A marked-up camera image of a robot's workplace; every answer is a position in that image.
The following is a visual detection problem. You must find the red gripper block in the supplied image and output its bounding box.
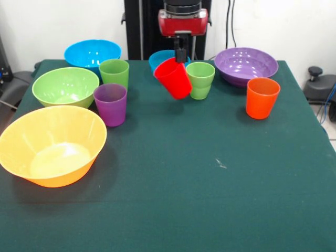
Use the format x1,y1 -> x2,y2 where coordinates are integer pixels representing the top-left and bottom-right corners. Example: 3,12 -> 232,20
157,8 -> 209,63

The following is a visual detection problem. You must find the red plastic cup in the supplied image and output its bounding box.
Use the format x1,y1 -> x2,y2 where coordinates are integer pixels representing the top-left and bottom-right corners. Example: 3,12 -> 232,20
153,57 -> 194,100

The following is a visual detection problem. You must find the orange plastic cup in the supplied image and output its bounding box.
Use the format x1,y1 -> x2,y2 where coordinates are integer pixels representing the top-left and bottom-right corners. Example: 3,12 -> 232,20
246,77 -> 281,120

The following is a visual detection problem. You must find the small blue plastic bowl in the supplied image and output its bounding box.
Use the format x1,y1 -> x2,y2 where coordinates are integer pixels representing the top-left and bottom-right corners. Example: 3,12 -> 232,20
148,49 -> 191,76

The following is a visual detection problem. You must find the ridged green plastic cup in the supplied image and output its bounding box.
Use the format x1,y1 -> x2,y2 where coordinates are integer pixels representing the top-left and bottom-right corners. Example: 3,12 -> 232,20
185,62 -> 216,100

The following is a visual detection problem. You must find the purple plastic bowl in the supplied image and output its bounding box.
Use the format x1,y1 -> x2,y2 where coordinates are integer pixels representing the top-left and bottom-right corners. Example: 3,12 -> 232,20
214,47 -> 279,89

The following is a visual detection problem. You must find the smooth green plastic cup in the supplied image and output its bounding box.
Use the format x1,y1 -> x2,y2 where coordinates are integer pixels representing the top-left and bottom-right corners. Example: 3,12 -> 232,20
98,58 -> 130,91

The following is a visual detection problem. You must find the purple plastic cup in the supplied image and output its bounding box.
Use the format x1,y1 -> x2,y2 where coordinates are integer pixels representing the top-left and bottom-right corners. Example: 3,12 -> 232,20
93,83 -> 128,128

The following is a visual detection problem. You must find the large blue plastic bowl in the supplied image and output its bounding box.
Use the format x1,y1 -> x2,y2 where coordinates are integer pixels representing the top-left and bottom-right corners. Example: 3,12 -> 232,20
64,39 -> 122,76

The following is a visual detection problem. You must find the green plastic bowl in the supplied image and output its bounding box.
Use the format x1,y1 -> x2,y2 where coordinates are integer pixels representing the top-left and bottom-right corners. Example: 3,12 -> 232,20
31,67 -> 100,109

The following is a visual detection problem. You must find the dark green tablecloth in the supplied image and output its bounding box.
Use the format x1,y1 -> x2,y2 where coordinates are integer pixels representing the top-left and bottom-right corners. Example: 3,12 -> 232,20
0,59 -> 336,252

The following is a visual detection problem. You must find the orange plastic bowl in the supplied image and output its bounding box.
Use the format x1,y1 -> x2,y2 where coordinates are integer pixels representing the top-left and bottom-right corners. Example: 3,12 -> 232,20
0,105 -> 108,188

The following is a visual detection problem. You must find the black equipment box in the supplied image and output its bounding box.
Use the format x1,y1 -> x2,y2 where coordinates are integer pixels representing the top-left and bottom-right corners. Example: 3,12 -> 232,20
0,35 -> 14,85

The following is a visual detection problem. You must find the black wall cable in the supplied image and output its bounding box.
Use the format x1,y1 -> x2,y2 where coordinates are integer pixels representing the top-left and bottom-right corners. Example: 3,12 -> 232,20
227,0 -> 238,49

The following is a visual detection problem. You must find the grey pedestal foot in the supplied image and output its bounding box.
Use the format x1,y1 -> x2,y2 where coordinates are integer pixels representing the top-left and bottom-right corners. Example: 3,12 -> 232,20
0,70 -> 35,110
304,66 -> 336,106

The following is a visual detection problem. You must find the blue cable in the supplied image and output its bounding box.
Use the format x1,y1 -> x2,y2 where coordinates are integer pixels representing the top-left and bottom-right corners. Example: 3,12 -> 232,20
317,83 -> 336,124

